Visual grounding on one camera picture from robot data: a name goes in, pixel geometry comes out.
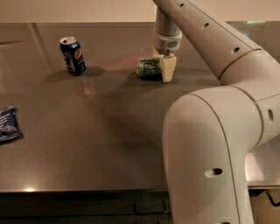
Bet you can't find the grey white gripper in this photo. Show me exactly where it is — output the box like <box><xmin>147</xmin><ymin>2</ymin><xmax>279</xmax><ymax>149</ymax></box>
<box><xmin>153</xmin><ymin>8</ymin><xmax>182</xmax><ymax>83</ymax></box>

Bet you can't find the green soda can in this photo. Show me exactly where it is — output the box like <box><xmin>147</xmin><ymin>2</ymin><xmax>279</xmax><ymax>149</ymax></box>
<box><xmin>136</xmin><ymin>58</ymin><xmax>162</xmax><ymax>79</ymax></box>

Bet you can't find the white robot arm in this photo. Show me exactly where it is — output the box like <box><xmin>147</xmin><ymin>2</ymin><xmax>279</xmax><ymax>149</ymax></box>
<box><xmin>153</xmin><ymin>0</ymin><xmax>279</xmax><ymax>224</ymax></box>

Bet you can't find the blue Pepsi can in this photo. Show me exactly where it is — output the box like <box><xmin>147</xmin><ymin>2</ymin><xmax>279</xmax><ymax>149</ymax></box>
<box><xmin>59</xmin><ymin>36</ymin><xmax>86</xmax><ymax>76</ymax></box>

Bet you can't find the blue snack bag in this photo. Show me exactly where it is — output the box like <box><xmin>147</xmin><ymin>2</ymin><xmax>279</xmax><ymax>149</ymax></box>
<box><xmin>0</xmin><ymin>105</ymin><xmax>22</xmax><ymax>143</ymax></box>

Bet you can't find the black drawer handle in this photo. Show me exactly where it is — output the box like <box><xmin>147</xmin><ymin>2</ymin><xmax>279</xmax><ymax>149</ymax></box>
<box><xmin>266</xmin><ymin>190</ymin><xmax>280</xmax><ymax>207</ymax></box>
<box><xmin>133</xmin><ymin>200</ymin><xmax>166</xmax><ymax>215</ymax></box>

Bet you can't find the black right drawer handle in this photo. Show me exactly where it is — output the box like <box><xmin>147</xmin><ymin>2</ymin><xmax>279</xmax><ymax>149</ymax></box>
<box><xmin>266</xmin><ymin>190</ymin><xmax>280</xmax><ymax>207</ymax></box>

